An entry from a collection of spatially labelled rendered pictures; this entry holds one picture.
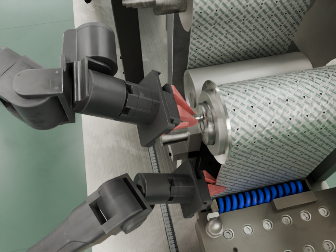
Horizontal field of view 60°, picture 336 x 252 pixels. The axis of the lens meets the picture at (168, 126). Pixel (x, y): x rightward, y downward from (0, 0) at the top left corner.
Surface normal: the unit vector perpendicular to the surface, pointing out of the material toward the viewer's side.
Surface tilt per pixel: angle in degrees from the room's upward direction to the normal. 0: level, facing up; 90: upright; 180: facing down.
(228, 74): 3
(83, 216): 12
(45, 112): 100
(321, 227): 0
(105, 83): 41
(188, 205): 61
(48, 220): 0
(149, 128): 51
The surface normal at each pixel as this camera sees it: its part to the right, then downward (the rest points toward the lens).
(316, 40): -0.98, 0.18
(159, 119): -0.75, -0.16
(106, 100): 0.59, 0.29
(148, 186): 0.52, -0.30
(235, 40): 0.22, 0.84
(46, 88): 0.11, -0.42
